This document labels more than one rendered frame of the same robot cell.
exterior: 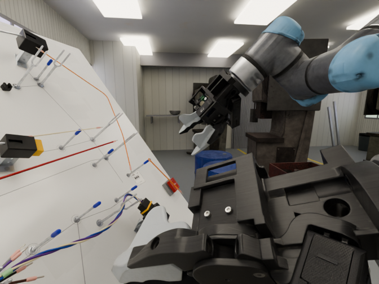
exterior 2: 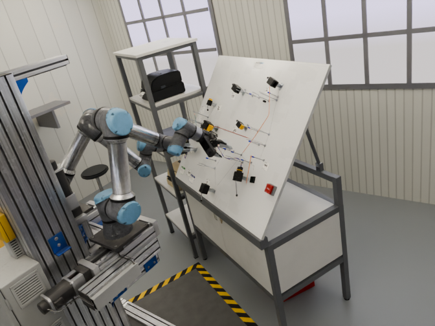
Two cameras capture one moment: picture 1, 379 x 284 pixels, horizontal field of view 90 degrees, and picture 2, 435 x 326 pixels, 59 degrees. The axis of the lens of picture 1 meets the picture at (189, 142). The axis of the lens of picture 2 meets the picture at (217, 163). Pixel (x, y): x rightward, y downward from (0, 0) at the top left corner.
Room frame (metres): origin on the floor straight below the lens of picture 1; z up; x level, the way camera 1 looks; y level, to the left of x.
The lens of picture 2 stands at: (1.99, -1.34, 2.18)
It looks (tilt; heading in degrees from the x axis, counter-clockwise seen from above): 24 degrees down; 139
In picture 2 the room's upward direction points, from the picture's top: 13 degrees counter-clockwise
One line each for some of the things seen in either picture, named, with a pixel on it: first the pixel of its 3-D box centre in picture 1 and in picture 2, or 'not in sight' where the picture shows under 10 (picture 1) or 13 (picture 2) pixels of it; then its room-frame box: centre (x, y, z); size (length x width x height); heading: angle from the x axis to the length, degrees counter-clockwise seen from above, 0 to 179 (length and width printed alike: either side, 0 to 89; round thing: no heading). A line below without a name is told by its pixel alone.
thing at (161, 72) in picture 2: not in sight; (160, 84); (-0.56, 0.46, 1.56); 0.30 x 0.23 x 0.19; 76
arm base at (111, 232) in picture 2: not in sight; (115, 222); (0.33, -0.66, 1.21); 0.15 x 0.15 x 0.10
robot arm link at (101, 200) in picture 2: not in sight; (109, 204); (0.34, -0.66, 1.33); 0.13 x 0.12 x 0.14; 1
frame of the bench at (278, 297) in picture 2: not in sight; (259, 236); (0.28, 0.39, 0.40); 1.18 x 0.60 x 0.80; 164
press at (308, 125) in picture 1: (274, 112); not in sight; (3.81, -1.68, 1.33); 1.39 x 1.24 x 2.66; 95
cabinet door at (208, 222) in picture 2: not in sight; (204, 217); (-0.07, 0.18, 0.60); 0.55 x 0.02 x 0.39; 164
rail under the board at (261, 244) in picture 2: not in sight; (213, 206); (0.19, 0.09, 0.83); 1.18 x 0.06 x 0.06; 164
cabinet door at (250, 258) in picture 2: not in sight; (243, 249); (0.46, 0.03, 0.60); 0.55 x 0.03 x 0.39; 164
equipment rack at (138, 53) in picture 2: not in sight; (180, 149); (-0.65, 0.54, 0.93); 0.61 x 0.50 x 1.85; 164
